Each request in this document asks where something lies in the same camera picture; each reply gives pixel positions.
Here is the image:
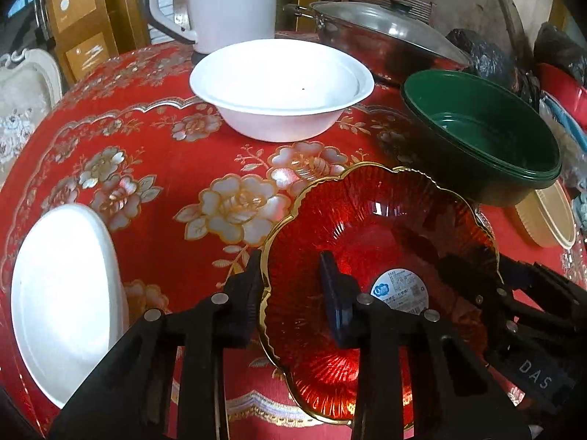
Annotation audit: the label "green plastic bowl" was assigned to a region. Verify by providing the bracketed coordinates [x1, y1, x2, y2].
[401, 70, 562, 207]

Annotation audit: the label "clear plastic bag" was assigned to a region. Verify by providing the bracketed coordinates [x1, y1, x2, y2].
[539, 92, 586, 193]

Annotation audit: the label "red glass flower plate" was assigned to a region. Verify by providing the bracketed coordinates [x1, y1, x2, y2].
[260, 162, 499, 425]

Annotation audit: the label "cream plastic ribbed bowl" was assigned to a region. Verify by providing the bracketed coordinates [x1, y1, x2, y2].
[515, 181, 576, 250]

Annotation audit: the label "black plastic bag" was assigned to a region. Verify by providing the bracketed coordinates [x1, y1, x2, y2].
[533, 22, 587, 87]
[447, 29, 517, 91]

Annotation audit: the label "white electric kettle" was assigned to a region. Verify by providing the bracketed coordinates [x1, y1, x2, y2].
[143, 0, 277, 55]

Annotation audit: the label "wooden cabinet door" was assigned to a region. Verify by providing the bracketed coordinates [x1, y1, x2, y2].
[47, 0, 150, 84]

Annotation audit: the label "steel pot with lid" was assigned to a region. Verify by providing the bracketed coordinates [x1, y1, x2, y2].
[284, 1, 473, 85]

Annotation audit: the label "small white foam bowl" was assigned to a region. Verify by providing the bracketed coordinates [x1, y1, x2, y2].
[10, 203, 130, 407]

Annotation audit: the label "large white foam bowl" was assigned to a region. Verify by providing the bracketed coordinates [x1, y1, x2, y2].
[189, 39, 374, 143]

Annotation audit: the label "red plastic basin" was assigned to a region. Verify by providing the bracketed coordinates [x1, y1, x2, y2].
[534, 63, 587, 130]

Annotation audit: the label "white ornate floral chair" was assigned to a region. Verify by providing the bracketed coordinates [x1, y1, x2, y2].
[0, 49, 63, 185]

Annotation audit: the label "red floral tablecloth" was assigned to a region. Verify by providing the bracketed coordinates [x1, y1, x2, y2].
[0, 31, 587, 440]

